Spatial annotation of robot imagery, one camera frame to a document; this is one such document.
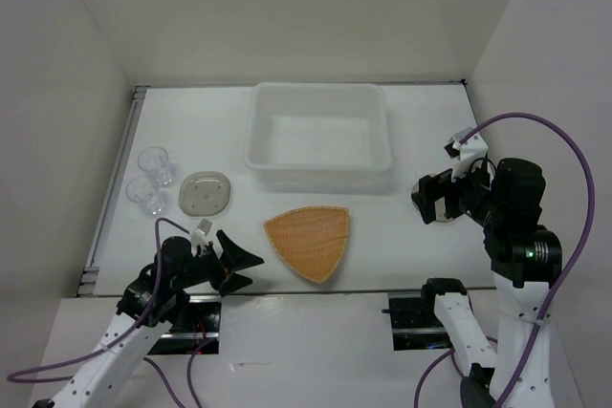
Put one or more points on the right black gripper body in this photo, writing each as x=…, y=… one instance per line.
x=472, y=192

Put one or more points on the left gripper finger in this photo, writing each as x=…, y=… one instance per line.
x=235, y=258
x=233, y=284

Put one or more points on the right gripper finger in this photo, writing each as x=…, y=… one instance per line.
x=443, y=201
x=426, y=199

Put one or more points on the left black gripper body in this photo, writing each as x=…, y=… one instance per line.
x=206, y=267

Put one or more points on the clear square glass plate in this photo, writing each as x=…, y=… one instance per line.
x=204, y=193

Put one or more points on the woven orange triangular basket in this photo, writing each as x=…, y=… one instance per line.
x=311, y=241

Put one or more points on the clear glass cup front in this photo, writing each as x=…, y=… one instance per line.
x=144, y=191

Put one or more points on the clear glass cup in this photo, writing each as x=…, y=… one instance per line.
x=144, y=191
x=154, y=161

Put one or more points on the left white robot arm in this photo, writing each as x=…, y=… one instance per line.
x=150, y=307

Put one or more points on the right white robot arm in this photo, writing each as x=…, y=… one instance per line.
x=526, y=260

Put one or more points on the white plastic bin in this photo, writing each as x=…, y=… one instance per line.
x=319, y=137

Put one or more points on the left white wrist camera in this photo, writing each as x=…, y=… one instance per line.
x=199, y=235

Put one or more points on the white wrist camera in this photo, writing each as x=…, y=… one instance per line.
x=465, y=148
x=199, y=235

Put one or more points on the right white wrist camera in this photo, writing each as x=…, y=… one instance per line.
x=465, y=148

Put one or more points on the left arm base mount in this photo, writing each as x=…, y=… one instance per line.
x=196, y=331

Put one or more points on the aluminium table edge rail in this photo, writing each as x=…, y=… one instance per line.
x=89, y=276

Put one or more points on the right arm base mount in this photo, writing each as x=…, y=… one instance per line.
x=421, y=322

